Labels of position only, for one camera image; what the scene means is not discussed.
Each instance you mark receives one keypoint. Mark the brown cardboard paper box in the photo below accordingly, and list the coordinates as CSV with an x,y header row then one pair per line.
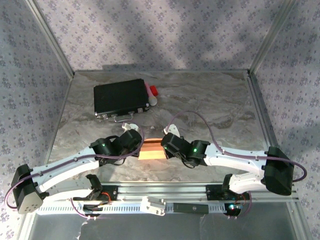
x,y
152,152

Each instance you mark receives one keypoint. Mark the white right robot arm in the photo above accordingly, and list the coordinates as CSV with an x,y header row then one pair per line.
x,y
237,160

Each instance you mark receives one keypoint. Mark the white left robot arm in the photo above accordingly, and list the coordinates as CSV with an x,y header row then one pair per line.
x,y
62,167

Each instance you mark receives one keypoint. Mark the black hard case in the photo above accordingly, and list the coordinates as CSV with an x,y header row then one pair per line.
x,y
117,96

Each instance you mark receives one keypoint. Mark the pink cylinder with white cap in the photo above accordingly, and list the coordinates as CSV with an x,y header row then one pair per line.
x,y
151,96

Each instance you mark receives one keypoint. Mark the black bar device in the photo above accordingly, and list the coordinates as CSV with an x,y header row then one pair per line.
x,y
191,208

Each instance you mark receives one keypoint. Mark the red block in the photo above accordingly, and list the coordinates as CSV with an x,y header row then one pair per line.
x,y
154,90

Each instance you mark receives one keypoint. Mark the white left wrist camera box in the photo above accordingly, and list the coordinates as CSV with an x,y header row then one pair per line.
x,y
128,126

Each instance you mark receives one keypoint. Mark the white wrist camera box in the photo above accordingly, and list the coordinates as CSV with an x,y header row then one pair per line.
x,y
128,126
172,129

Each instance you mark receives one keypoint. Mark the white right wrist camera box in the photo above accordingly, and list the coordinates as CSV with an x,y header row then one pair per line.
x,y
172,129

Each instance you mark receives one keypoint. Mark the wide aluminium base rail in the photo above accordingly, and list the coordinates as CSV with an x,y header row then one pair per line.
x,y
162,190

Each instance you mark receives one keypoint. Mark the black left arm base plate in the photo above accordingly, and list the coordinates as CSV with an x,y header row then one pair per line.
x,y
113,192

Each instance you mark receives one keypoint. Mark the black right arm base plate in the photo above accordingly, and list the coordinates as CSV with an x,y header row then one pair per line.
x,y
212,192

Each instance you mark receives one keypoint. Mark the white plastic bracket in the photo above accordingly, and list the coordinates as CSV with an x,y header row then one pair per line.
x,y
152,206

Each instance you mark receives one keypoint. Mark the aluminium frame rail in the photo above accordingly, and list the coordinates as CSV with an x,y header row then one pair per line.
x,y
26,227
261,112
298,220
162,71

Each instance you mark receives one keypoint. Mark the aluminium frame post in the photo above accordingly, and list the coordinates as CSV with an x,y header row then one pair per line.
x,y
271,37
51,37

